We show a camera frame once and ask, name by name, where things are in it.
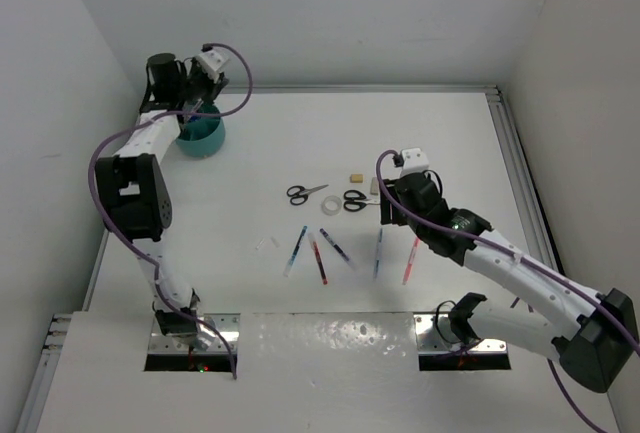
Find red gel pen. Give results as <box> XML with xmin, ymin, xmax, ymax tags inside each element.
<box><xmin>183</xmin><ymin>99</ymin><xmax>203</xmax><ymax>124</ymax></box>

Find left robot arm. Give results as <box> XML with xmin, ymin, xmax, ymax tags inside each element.
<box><xmin>95</xmin><ymin>49</ymin><xmax>228</xmax><ymax>350</ymax></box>

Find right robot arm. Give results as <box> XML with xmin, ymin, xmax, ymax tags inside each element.
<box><xmin>380</xmin><ymin>172</ymin><xmax>639</xmax><ymax>393</ymax></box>

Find grey white eraser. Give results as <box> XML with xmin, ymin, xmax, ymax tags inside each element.
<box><xmin>370</xmin><ymin>178</ymin><xmax>380</xmax><ymax>195</ymax></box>

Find blue highlighter pen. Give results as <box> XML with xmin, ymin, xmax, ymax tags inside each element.
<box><xmin>372</xmin><ymin>227</ymin><xmax>384</xmax><ymax>281</ymax></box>

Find large black scissors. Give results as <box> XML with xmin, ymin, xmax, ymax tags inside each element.
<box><xmin>342</xmin><ymin>189</ymin><xmax>380</xmax><ymax>213</ymax></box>

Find pink highlighter pen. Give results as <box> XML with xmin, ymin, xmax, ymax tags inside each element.
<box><xmin>401</xmin><ymin>236</ymin><xmax>420</xmax><ymax>286</ymax></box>

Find teal divided pen holder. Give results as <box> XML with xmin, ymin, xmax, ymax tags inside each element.
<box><xmin>175</xmin><ymin>115</ymin><xmax>226</xmax><ymax>159</ymax></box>

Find clear tape roll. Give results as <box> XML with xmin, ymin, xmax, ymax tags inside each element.
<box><xmin>321</xmin><ymin>195</ymin><xmax>343</xmax><ymax>216</ymax></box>

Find purple capped pen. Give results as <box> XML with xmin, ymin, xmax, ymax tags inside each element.
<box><xmin>319</xmin><ymin>228</ymin><xmax>357</xmax><ymax>270</ymax></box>

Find red clear pen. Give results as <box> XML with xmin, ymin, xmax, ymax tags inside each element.
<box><xmin>308</xmin><ymin>232</ymin><xmax>328</xmax><ymax>286</ymax></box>

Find small black scissors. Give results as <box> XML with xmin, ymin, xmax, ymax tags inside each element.
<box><xmin>286</xmin><ymin>184</ymin><xmax>328</xmax><ymax>206</ymax></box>

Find teal capped pen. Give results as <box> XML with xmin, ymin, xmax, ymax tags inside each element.
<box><xmin>283</xmin><ymin>225</ymin><xmax>308</xmax><ymax>277</ymax></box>

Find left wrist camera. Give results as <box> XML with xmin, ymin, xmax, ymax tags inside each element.
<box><xmin>194</xmin><ymin>44</ymin><xmax>230</xmax><ymax>83</ymax></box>

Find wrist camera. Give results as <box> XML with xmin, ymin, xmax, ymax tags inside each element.
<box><xmin>393</xmin><ymin>148</ymin><xmax>430</xmax><ymax>176</ymax></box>
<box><xmin>194</xmin><ymin>44</ymin><xmax>230</xmax><ymax>83</ymax></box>

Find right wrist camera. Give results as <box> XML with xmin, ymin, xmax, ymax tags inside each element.
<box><xmin>393</xmin><ymin>148</ymin><xmax>430</xmax><ymax>176</ymax></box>

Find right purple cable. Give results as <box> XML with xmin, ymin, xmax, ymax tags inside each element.
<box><xmin>375</xmin><ymin>149</ymin><xmax>640</xmax><ymax>432</ymax></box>

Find purple cable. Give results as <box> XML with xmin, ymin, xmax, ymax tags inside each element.
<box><xmin>88</xmin><ymin>42</ymin><xmax>254</xmax><ymax>379</ymax></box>
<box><xmin>375</xmin><ymin>149</ymin><xmax>640</xmax><ymax>432</ymax></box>

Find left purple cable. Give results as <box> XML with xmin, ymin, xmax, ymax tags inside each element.
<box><xmin>88</xmin><ymin>42</ymin><xmax>254</xmax><ymax>379</ymax></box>

